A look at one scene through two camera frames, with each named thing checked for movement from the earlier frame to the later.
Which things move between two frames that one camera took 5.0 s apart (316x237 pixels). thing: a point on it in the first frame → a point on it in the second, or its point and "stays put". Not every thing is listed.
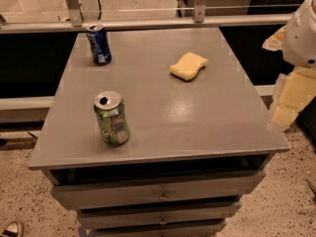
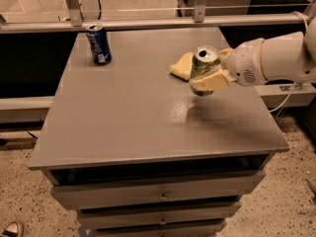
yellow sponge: x=188 y=66 stays put
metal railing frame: x=200 y=19 stays put
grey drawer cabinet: x=197 y=143 stays put
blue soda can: x=102 y=54 stays put
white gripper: x=302 y=39 → x=245 y=63
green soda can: x=113 y=118 → x=205 y=58
